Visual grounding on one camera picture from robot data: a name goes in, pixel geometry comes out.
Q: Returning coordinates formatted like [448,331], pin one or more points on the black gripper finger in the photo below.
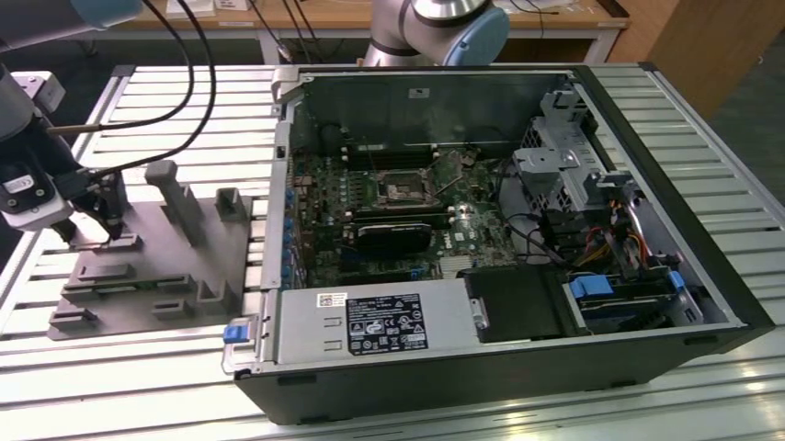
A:
[65,233]
[111,202]

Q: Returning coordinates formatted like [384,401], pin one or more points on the CPU socket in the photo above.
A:
[402,188]

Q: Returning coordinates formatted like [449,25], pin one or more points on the grey parts rack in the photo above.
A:
[166,266]

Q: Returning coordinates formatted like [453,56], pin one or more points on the green RAM stick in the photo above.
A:
[150,286]

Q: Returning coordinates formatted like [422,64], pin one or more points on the blue case latch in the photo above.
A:
[239,333]

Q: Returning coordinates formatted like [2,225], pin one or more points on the white box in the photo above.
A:
[230,3]

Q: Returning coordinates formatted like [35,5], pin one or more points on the grey power supply with label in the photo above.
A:
[306,331]

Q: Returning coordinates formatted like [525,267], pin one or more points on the black graphics card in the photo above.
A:
[393,239]

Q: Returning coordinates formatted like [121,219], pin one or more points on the metal locking lever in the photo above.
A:
[453,183]

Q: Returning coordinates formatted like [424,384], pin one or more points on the small silver heatsink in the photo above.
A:
[457,264]

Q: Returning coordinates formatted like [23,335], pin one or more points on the green motherboard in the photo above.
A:
[472,239]

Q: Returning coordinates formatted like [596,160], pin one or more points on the black PC case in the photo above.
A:
[429,390]

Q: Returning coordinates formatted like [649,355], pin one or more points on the grey metal drive cage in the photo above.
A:
[547,161]

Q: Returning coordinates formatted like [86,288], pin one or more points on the hard disk in blue carrier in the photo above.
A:
[592,287]

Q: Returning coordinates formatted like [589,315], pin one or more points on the brown wooden cabinet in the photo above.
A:
[705,46]

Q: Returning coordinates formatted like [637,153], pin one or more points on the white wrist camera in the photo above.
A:
[31,202]

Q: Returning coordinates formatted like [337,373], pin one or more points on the grey mount box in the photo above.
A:
[43,92]

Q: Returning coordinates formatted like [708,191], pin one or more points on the wooden desk with white frame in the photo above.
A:
[320,20]

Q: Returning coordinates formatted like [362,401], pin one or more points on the black plastic duct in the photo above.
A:
[521,303]

